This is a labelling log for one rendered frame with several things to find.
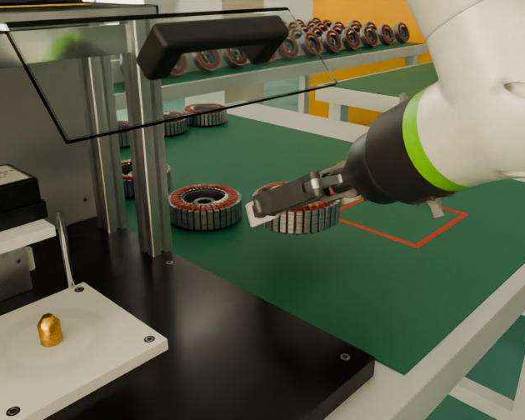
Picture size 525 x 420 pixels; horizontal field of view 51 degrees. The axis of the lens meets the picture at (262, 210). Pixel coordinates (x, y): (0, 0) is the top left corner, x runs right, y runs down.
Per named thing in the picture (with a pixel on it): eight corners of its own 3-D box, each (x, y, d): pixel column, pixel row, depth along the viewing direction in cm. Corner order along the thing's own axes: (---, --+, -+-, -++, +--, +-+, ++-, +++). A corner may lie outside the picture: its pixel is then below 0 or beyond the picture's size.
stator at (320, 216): (357, 225, 69) (359, 197, 68) (282, 244, 64) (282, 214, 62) (307, 198, 78) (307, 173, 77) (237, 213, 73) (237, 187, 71)
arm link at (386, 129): (463, 76, 50) (387, 83, 45) (502, 199, 48) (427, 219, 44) (418, 101, 55) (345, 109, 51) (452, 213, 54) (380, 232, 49)
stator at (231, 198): (152, 224, 81) (151, 201, 80) (193, 198, 91) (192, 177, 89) (218, 238, 77) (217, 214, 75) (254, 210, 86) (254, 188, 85)
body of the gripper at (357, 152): (377, 204, 50) (323, 222, 58) (444, 188, 54) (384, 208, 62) (355, 126, 50) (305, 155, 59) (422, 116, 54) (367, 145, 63)
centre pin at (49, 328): (67, 340, 50) (62, 315, 49) (46, 349, 49) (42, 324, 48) (56, 331, 51) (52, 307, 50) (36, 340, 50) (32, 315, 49)
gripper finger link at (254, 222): (282, 215, 63) (277, 217, 62) (255, 227, 69) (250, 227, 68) (275, 190, 63) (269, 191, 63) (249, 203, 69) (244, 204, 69)
